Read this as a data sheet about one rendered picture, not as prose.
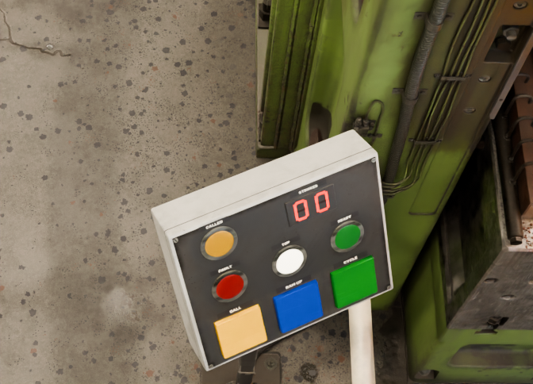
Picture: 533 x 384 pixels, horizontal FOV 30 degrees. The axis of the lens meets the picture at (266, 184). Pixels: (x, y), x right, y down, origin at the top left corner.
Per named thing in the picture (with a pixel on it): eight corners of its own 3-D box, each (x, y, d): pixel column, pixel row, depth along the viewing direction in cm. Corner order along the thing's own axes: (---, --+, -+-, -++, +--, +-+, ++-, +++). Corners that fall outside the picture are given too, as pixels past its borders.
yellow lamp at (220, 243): (234, 259, 146) (235, 247, 142) (202, 259, 145) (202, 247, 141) (234, 239, 147) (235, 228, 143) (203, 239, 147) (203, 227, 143)
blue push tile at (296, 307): (324, 315, 160) (317, 281, 155) (282, 334, 158) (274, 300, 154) (319, 309, 161) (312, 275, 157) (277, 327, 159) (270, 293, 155)
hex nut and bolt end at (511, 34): (511, 58, 156) (523, 32, 150) (492, 58, 156) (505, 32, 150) (508, 44, 157) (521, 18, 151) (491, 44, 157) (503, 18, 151)
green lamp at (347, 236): (360, 251, 155) (365, 240, 151) (331, 251, 155) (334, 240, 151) (359, 232, 157) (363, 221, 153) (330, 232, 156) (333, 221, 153)
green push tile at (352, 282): (378, 291, 162) (374, 257, 158) (337, 309, 161) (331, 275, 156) (373, 285, 164) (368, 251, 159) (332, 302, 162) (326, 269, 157)
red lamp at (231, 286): (244, 301, 151) (246, 291, 147) (213, 301, 150) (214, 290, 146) (244, 282, 152) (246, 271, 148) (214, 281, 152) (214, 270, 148)
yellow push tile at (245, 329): (268, 340, 157) (260, 306, 153) (224, 359, 156) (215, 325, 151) (263, 333, 159) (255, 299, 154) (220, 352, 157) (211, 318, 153)
